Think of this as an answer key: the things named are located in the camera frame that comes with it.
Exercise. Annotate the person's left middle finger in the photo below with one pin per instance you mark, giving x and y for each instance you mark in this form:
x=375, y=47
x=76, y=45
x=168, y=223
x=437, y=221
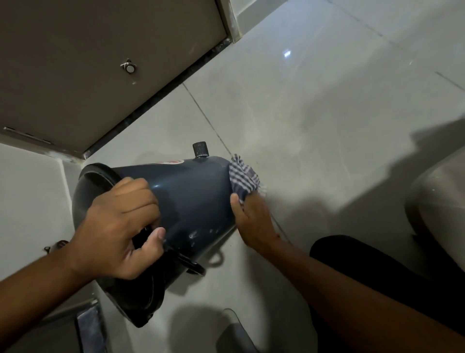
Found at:
x=140, y=196

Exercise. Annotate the dark grey plastic bucket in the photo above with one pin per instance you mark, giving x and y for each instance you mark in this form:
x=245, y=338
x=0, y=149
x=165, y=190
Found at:
x=174, y=218

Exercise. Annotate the round metal door stopper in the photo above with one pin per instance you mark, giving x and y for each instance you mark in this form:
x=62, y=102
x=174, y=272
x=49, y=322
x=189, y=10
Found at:
x=128, y=67

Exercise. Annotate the person's right thumb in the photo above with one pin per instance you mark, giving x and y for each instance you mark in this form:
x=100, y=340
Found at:
x=237, y=207

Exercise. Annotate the metal floor drain cover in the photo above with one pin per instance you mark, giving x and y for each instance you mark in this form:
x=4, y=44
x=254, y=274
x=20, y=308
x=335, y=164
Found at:
x=90, y=327

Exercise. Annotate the white ceramic toilet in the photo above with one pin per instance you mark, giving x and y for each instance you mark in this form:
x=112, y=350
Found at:
x=437, y=211

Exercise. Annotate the person's black trouser leg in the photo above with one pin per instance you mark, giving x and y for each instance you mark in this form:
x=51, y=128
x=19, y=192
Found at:
x=392, y=269

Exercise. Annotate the grey door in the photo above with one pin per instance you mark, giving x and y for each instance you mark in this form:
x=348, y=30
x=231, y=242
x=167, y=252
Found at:
x=101, y=65

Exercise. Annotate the person's left thumb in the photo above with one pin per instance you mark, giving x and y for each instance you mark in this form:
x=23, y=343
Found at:
x=154, y=245

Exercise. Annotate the blue checkered cleaning cloth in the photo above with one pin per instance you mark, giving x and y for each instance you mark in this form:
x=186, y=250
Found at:
x=244, y=178

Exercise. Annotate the person's left forearm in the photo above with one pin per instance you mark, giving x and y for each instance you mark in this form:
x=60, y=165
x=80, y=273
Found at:
x=32, y=294

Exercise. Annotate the person's right hand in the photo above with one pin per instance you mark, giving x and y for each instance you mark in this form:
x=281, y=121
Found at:
x=256, y=222

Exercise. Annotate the person's left hand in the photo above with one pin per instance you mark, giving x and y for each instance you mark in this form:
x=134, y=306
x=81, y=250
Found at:
x=109, y=236

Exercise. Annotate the person's right forearm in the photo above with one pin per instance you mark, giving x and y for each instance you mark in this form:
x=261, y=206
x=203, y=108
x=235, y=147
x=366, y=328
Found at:
x=359, y=302

